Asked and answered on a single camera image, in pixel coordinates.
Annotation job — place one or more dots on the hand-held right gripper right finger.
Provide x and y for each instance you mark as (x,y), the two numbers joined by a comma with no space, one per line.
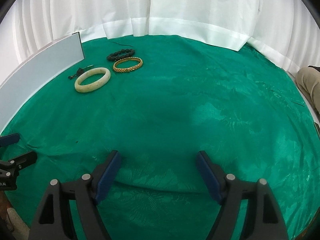
(210,178)

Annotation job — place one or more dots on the white cardboard box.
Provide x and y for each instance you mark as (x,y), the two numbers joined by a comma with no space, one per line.
(37,72)

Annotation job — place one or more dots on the black tassel charm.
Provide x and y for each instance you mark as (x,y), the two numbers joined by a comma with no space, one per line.
(79,72)

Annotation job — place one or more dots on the gold bangle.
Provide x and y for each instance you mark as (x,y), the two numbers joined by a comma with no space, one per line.
(117,68)

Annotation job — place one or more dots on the green tablecloth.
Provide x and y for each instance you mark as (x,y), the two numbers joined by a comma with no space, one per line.
(175,105)

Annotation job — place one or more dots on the cream jade bangle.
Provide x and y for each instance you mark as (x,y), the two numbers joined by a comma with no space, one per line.
(80,87)

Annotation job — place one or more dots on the white fuzzy cloth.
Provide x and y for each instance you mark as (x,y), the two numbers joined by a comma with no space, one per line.
(17,220)

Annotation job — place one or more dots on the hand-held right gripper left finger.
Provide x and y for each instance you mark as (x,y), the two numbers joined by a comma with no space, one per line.
(107,178)

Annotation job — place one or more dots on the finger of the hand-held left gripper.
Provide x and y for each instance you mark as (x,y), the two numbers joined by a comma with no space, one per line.
(23,158)
(8,140)

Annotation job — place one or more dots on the white curtain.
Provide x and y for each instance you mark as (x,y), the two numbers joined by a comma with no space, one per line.
(75,10)
(212,10)

